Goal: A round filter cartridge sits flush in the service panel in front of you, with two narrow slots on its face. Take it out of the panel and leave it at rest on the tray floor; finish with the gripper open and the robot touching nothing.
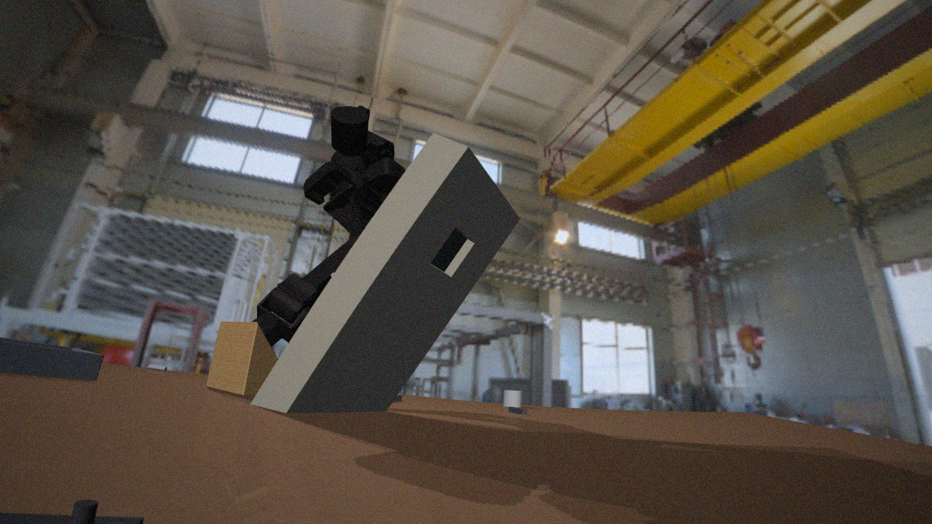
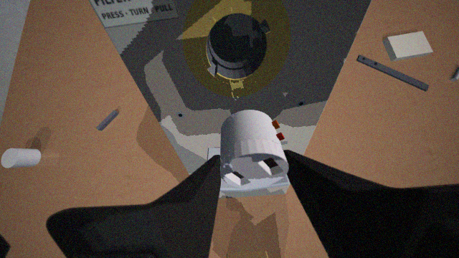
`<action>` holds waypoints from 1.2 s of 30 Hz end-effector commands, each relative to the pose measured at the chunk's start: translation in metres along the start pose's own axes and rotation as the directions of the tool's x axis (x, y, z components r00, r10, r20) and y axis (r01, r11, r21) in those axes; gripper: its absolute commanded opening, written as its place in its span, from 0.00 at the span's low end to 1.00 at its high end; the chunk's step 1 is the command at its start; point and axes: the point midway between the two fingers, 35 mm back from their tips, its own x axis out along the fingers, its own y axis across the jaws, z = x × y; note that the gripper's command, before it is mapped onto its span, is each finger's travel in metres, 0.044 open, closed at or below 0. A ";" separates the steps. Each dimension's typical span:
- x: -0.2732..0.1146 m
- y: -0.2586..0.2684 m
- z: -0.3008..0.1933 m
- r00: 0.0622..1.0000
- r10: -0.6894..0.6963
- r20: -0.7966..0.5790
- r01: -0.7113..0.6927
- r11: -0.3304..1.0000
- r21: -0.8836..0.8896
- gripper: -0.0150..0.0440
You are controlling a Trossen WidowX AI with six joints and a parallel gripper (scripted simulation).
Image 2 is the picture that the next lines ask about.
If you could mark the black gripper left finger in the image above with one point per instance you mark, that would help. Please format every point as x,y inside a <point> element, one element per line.
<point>178,224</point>

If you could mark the white rectangular block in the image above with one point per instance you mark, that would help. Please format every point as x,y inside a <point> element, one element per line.
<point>407,46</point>

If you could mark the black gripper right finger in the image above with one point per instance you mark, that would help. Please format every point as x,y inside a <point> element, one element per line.
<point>357,218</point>

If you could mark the white cylinder with two slots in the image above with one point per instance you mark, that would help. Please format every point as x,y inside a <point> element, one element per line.
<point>251,155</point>

